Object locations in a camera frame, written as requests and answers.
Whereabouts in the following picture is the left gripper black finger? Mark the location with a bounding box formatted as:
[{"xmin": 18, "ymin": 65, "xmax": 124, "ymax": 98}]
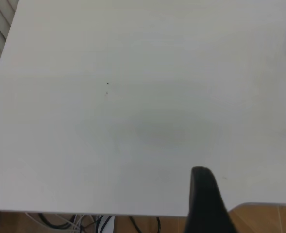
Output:
[{"xmin": 183, "ymin": 166, "xmax": 238, "ymax": 233}]

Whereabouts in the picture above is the white table leg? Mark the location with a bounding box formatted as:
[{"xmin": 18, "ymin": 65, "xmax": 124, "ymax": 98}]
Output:
[{"xmin": 97, "ymin": 215, "xmax": 116, "ymax": 233}]

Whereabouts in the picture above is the white wire bundle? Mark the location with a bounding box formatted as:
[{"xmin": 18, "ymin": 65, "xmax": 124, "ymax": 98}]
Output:
[{"xmin": 26, "ymin": 213, "xmax": 96, "ymax": 233}]

